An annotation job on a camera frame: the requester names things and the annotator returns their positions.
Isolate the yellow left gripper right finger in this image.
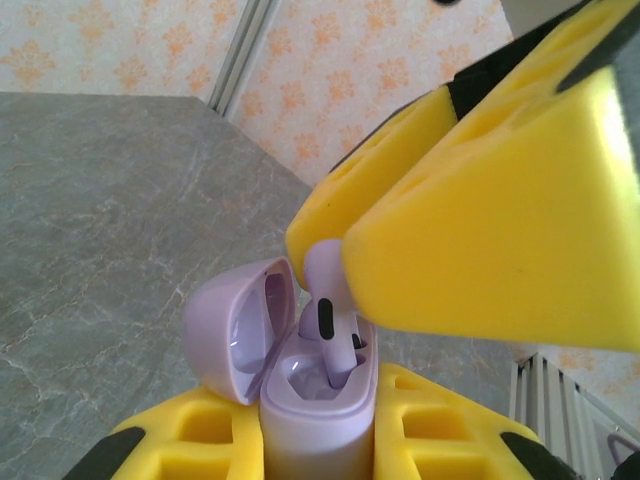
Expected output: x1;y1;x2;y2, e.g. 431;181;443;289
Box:
373;362;576;480

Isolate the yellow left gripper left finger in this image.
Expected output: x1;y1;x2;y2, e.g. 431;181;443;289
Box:
59;385;265;480

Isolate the purple earbud charging case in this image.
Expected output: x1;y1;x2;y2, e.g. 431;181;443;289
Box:
183;256;380;480

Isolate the white earbud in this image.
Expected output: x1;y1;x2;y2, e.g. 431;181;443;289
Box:
298;238;362;390

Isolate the aluminium frame side rail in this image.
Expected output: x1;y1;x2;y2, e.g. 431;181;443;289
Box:
509;349;640;451

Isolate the aluminium frame post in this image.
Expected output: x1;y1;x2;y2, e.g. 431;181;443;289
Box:
205;0;282;120

